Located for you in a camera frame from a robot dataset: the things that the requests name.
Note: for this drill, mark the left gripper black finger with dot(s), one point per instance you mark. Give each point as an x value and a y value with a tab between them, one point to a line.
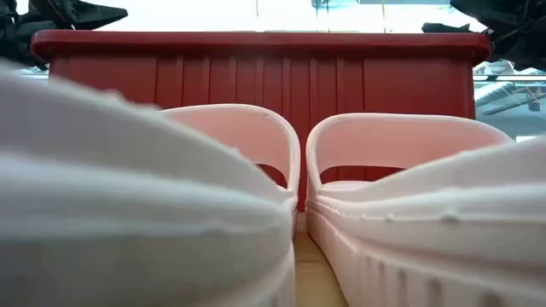
100	16

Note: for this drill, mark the pink foam slide sandal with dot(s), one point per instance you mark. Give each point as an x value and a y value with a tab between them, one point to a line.
106	192
426	239

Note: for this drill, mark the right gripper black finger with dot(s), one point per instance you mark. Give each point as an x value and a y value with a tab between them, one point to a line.
445	28

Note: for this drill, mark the red plastic ribbed bin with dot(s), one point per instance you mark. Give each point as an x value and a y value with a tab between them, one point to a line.
256	68

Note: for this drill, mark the small dark ceiling fixture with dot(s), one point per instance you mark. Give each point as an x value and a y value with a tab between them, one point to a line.
534	106

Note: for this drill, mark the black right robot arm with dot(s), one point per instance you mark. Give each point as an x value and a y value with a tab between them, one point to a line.
526	38

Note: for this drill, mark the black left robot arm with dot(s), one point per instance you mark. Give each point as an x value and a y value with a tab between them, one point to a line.
17	40

